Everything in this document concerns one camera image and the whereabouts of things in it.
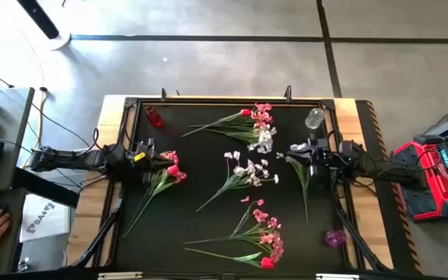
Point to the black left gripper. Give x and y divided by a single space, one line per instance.
146 165

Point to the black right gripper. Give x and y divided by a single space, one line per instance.
319 155

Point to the purple glass vase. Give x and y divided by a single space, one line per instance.
334 238

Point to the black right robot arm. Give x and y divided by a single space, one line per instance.
383 171

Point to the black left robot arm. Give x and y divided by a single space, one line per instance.
72 159

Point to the clear cut-glass vase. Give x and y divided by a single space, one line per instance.
314 117

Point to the red glass vase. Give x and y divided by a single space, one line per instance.
154 116

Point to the yellow label sticker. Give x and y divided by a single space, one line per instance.
140 156

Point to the black clamp hook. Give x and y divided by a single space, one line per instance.
163 94
288 92

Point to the wooden table board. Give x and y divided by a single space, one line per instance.
88 218

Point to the black desk leg bar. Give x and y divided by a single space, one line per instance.
45 186

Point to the red black tool case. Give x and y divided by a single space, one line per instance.
426 183

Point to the white printed paper sheet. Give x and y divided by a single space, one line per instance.
45 218

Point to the grey desk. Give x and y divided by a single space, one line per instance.
14 116

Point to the black pole white base stand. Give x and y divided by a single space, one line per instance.
62 40

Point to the silver caster wheel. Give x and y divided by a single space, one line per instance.
23 265

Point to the white bracket plate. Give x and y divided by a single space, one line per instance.
337 277
120 275

